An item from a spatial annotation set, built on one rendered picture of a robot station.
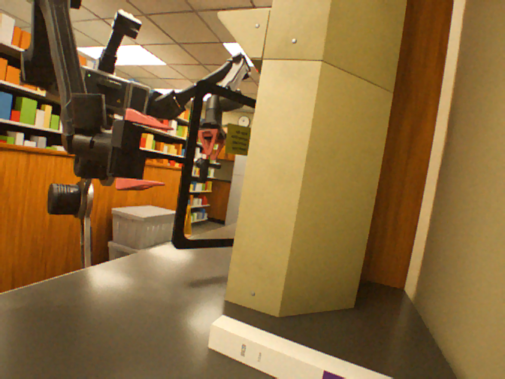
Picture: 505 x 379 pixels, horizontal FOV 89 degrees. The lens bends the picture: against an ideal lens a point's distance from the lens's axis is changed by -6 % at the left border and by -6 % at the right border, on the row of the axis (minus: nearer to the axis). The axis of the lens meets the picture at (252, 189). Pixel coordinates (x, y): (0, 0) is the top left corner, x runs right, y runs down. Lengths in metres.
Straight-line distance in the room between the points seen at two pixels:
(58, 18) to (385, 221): 0.95
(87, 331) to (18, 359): 0.08
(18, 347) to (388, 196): 0.84
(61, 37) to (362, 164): 0.69
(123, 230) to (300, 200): 2.48
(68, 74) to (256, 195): 0.47
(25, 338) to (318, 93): 0.56
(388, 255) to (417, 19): 0.68
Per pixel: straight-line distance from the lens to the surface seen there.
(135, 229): 2.75
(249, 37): 0.59
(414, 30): 0.99
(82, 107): 0.58
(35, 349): 0.45
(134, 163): 0.56
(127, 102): 1.39
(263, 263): 0.52
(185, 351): 0.43
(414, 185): 0.88
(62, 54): 0.74
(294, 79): 0.53
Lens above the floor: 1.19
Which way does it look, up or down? 3 degrees down
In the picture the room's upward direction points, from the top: 9 degrees clockwise
